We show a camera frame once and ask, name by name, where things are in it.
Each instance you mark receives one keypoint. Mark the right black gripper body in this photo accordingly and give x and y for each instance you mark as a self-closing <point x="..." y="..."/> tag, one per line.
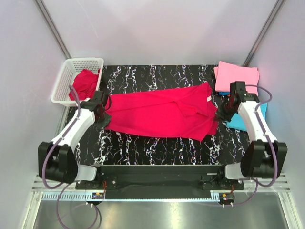
<point x="225" y="112"/>

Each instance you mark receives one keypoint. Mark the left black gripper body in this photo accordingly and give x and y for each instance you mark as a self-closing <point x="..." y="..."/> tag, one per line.
<point x="102" y="121"/>

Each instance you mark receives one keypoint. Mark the crimson t shirt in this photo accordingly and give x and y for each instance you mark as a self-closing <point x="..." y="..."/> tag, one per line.
<point x="182" y="112"/>
<point x="85" y="84"/>

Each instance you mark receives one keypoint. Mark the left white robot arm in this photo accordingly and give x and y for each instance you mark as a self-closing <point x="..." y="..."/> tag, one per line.
<point x="56" y="160"/>

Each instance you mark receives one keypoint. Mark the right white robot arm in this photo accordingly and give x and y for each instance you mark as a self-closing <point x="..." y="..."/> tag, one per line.
<point x="265" y="156"/>

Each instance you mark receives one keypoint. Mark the folded blue t shirt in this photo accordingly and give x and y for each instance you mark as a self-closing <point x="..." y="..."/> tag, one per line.
<point x="224" y="93"/>

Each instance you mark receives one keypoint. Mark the folded pink t shirt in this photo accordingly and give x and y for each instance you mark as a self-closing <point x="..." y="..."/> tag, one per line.
<point x="226" y="73"/>

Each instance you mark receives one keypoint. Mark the crimson t shirt in basket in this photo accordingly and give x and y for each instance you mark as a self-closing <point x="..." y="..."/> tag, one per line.
<point x="85" y="84"/>

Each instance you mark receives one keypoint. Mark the folded cyan t shirt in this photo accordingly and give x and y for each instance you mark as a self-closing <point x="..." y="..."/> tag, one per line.
<point x="237" y="122"/>

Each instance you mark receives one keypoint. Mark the white plastic basket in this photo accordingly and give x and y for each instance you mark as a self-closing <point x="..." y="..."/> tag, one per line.
<point x="69" y="70"/>

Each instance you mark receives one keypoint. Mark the black marble pattern mat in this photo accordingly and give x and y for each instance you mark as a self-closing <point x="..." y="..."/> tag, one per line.
<point x="107" y="147"/>

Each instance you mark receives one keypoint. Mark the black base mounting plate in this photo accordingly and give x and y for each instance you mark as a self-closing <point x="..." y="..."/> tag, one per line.
<point x="128" y="175"/>

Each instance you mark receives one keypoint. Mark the aluminium frame rail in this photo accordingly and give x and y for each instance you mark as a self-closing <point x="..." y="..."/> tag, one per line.
<point x="280" y="185"/>

